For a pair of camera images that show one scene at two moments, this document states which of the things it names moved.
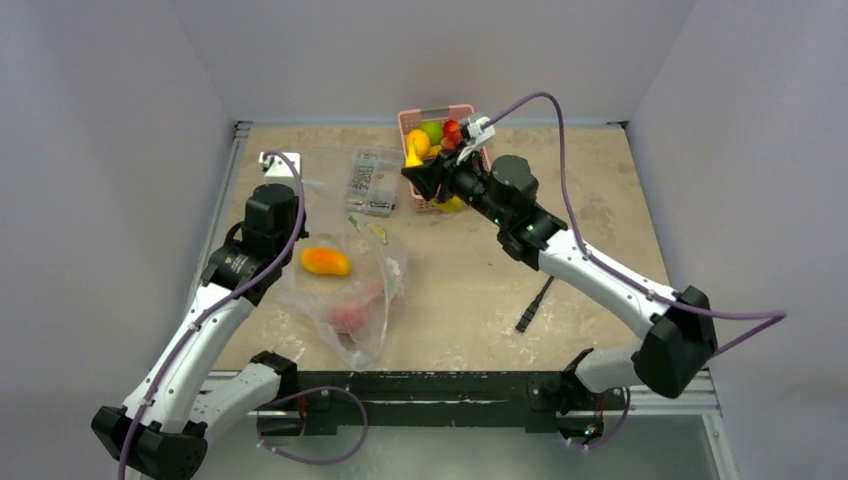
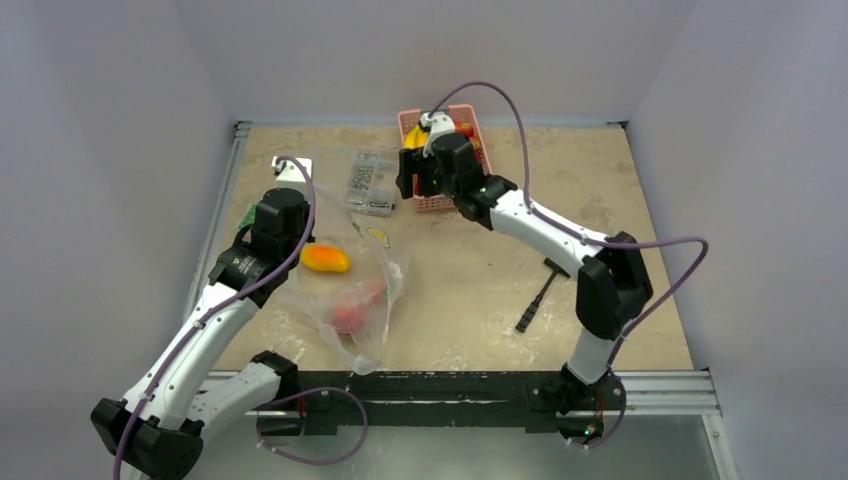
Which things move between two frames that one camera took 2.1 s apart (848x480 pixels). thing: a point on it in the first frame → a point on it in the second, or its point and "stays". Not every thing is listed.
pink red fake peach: x=346 y=316 stays
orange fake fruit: x=325 y=261 stays
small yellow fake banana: x=455 y=204 → x=415 y=139
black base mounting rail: x=447 y=402 stays
